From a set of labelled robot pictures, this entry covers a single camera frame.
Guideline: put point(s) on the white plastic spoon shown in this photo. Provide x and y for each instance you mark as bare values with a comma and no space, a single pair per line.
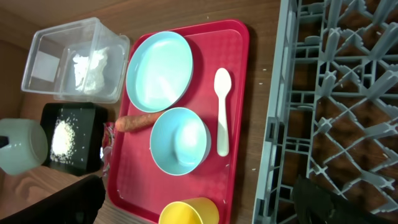
222,86

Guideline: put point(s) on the red serving tray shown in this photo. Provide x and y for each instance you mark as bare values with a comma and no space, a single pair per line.
136,184

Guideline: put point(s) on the white napkin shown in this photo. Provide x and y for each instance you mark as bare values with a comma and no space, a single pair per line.
89,77

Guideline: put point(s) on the clear plastic bin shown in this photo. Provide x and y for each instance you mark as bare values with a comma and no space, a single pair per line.
49,68

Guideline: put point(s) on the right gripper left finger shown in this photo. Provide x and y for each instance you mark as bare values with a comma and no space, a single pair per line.
78,203

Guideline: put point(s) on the black waste tray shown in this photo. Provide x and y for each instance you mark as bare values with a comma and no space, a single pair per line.
88,121

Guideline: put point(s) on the red snack wrapper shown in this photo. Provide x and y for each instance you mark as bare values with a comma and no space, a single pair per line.
107,146

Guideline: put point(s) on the yellow plastic cup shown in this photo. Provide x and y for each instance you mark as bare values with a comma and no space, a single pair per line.
199,210

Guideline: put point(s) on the white rice pile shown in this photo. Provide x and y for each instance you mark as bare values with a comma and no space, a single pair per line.
63,142

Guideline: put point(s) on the orange carrot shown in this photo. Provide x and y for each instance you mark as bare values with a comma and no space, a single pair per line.
133,123

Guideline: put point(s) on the large light blue plate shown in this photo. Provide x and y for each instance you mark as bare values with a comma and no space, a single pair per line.
159,72

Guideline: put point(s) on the light blue bowl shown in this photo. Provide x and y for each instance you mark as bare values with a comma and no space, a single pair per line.
179,141

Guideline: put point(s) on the green bowl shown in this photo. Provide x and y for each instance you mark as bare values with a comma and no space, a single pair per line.
24,145

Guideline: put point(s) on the grey dishwasher rack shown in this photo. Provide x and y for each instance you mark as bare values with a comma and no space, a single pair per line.
332,112

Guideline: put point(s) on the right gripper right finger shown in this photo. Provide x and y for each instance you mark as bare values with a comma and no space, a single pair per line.
335,205

